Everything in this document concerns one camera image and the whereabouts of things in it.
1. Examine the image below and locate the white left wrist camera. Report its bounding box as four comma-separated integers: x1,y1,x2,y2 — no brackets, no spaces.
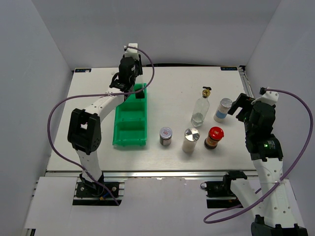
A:
124,43,139,60

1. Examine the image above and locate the right table logo sticker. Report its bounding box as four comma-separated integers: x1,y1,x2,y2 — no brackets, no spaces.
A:
220,66,238,71

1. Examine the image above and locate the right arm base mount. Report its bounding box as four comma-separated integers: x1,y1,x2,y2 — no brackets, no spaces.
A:
200,171,248,209

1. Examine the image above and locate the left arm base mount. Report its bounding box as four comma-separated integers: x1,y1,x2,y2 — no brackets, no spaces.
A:
72,180,125,207

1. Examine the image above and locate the red lid sauce jar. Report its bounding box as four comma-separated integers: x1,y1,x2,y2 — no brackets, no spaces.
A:
204,126,224,149

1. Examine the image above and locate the left table logo sticker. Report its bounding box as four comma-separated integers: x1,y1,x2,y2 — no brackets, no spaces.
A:
74,68,92,73

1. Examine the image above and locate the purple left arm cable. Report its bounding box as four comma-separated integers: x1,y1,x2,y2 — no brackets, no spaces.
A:
47,47,155,206

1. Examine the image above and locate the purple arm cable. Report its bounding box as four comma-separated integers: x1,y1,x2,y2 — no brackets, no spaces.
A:
203,88,311,224
47,47,155,206

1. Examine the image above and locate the clear glass oil bottle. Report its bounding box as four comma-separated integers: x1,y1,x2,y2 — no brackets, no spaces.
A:
191,87,212,127

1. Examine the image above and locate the white powder jar silver lid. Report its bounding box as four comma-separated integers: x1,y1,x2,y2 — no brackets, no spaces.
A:
182,127,200,153

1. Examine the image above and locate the small dark spice jar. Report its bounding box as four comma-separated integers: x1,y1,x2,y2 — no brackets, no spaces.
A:
159,127,172,146

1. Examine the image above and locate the table logo sticker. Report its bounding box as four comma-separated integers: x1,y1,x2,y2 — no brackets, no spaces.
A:
74,68,92,73
220,66,238,71

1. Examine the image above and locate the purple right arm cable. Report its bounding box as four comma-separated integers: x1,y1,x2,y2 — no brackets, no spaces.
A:
203,88,311,224

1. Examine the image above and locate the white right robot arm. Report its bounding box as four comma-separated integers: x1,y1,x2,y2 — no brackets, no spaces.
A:
222,90,308,236

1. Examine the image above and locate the blue label salt jar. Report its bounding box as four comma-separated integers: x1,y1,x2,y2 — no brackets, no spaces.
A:
214,98,232,122

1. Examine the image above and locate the green plastic divided bin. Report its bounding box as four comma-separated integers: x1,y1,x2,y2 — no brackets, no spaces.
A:
112,87,147,147

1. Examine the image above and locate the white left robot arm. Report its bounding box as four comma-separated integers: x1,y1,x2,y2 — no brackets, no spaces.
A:
67,56,143,196

